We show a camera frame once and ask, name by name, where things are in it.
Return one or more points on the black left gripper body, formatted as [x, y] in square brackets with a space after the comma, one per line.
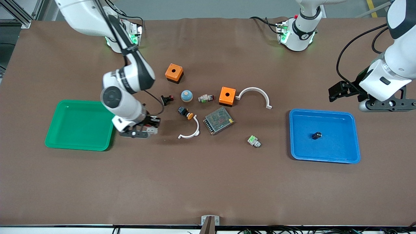
[354, 87]

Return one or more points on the aluminium profile frame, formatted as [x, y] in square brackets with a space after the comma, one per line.
[22, 14]

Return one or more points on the white green red switch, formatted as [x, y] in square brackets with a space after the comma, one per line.
[205, 98]

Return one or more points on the orange button box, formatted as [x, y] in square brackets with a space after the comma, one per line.
[174, 72]
[227, 96]

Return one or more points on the brown table mat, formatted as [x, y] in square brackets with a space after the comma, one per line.
[208, 182]

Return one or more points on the small white arc bracket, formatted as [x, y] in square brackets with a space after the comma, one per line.
[197, 127]

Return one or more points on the grey metal edge bracket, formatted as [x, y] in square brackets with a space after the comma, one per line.
[210, 221]

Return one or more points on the metal mesh power supply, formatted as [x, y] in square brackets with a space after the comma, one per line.
[218, 121]

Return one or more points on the green plastic tray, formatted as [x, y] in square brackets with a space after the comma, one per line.
[78, 126]

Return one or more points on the blue white dome buzzer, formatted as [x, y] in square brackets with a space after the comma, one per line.
[187, 96]

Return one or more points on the green white switch block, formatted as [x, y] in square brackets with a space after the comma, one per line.
[253, 141]

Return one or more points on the large white arc bracket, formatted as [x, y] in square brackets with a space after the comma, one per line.
[256, 89]

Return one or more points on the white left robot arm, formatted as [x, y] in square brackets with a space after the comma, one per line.
[395, 65]

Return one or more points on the blue plastic tray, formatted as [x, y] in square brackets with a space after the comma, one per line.
[338, 146]

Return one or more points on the black cylindrical capacitor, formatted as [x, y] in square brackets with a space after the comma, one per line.
[317, 135]

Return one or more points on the black red switch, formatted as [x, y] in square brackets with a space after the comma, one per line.
[167, 99]

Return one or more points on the white red circuit breaker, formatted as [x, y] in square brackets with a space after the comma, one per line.
[152, 130]

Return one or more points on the grey conduit tube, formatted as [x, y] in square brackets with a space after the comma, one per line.
[373, 9]

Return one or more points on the black orange-capped push button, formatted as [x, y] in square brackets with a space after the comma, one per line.
[184, 112]

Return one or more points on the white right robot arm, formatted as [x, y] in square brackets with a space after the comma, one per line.
[113, 97]

